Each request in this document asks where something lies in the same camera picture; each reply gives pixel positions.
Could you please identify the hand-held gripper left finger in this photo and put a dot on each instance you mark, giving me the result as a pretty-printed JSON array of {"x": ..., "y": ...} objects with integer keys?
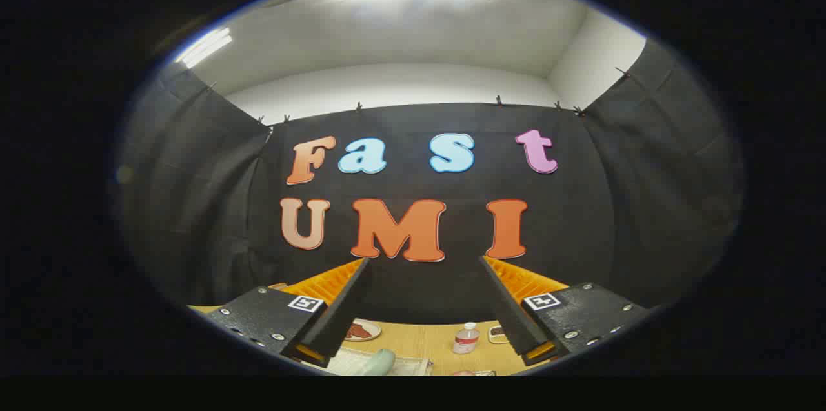
[{"x": 345, "y": 308}]

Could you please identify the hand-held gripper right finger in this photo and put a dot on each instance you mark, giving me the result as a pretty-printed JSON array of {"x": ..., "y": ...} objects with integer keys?
[{"x": 506, "y": 308}]

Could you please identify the pale green plate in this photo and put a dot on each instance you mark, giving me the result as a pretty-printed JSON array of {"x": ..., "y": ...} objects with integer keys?
[{"x": 377, "y": 362}]

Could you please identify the beige plate with brown food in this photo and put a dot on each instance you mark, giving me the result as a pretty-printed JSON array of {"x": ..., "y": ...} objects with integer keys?
[{"x": 361, "y": 331}]

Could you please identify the white divided snack tray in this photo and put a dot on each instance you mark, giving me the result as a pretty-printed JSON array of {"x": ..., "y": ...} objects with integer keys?
[{"x": 497, "y": 334}]

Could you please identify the clear plastic water bottle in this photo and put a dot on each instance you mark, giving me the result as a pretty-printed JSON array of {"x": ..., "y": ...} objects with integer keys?
[{"x": 466, "y": 339}]

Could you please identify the ceiling light panel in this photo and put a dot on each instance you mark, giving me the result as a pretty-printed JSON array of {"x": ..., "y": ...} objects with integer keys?
[{"x": 203, "y": 48}]

